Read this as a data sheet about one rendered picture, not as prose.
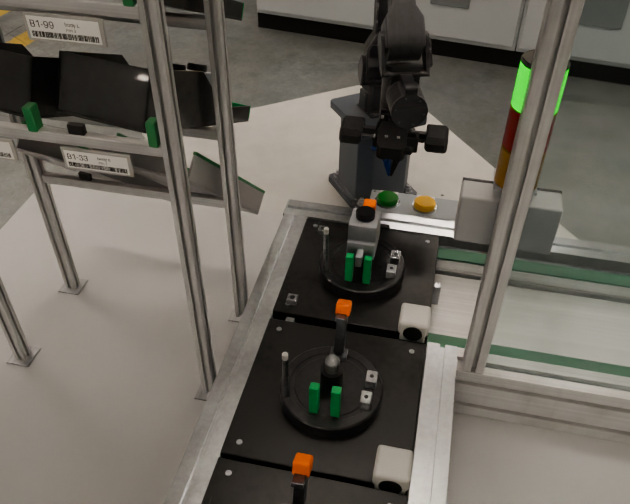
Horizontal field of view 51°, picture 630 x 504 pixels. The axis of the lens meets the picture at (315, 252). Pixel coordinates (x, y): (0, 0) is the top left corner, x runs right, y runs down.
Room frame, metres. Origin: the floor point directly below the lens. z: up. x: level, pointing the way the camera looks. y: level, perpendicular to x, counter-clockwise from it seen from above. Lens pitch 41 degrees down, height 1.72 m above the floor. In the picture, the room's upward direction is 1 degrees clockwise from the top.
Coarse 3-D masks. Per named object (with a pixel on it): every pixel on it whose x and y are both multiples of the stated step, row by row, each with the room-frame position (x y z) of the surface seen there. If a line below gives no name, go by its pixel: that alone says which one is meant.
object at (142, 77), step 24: (72, 72) 0.74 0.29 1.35; (96, 72) 0.73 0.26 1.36; (120, 72) 0.72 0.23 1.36; (144, 72) 0.71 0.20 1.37; (192, 72) 0.79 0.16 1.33; (72, 96) 0.73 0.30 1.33; (96, 96) 0.72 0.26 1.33; (120, 96) 0.71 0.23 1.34; (144, 96) 0.70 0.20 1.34; (192, 96) 0.78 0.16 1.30; (96, 120) 0.71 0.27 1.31; (120, 120) 0.70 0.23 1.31; (144, 120) 0.69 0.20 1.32; (192, 120) 0.78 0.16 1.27; (240, 120) 0.90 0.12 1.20
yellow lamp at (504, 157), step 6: (504, 150) 0.65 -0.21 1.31; (504, 156) 0.65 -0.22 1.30; (498, 162) 0.66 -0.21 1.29; (504, 162) 0.64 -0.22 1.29; (498, 168) 0.65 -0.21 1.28; (504, 168) 0.64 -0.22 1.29; (498, 174) 0.65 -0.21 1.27; (504, 174) 0.64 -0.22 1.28; (498, 180) 0.65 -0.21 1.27; (504, 180) 0.64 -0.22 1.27
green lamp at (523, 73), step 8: (520, 64) 0.66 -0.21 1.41; (520, 72) 0.65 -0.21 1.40; (528, 72) 0.64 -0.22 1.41; (520, 80) 0.65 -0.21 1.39; (520, 88) 0.65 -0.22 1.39; (512, 96) 0.66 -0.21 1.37; (520, 96) 0.64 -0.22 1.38; (512, 104) 0.65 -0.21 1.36; (520, 104) 0.64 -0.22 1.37; (520, 112) 0.64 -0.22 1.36
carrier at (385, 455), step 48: (288, 336) 0.66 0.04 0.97; (288, 384) 0.54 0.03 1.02; (336, 384) 0.55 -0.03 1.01; (384, 384) 0.58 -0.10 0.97; (240, 432) 0.50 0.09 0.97; (288, 432) 0.50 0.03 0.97; (336, 432) 0.49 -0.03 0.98; (384, 432) 0.50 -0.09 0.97; (336, 480) 0.44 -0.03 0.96; (384, 480) 0.42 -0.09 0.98
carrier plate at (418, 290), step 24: (312, 240) 0.89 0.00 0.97; (384, 240) 0.89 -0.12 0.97; (408, 240) 0.89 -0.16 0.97; (432, 240) 0.89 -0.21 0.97; (312, 264) 0.83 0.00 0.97; (408, 264) 0.83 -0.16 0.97; (432, 264) 0.83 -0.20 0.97; (288, 288) 0.77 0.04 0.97; (312, 288) 0.77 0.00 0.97; (408, 288) 0.77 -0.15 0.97; (432, 288) 0.77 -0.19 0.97; (288, 312) 0.71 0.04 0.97; (312, 312) 0.71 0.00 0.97; (360, 312) 0.72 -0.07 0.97; (384, 312) 0.72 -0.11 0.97; (384, 336) 0.68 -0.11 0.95
